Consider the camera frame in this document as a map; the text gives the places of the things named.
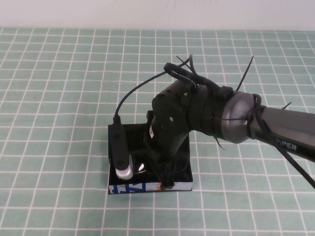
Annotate black zip tie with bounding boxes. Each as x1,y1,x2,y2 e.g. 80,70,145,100
237,56,255,91
213,137,229,151

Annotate thin black camera cable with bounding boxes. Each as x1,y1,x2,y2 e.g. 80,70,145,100
114,71,170,121

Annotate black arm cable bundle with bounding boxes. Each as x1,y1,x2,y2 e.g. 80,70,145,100
163,55,315,187

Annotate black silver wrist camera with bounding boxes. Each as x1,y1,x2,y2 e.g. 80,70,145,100
108,115,135,179

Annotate black printed glasses case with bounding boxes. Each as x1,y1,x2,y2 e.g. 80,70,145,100
107,122,193,195

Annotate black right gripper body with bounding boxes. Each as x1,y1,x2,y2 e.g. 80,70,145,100
142,115,190,174

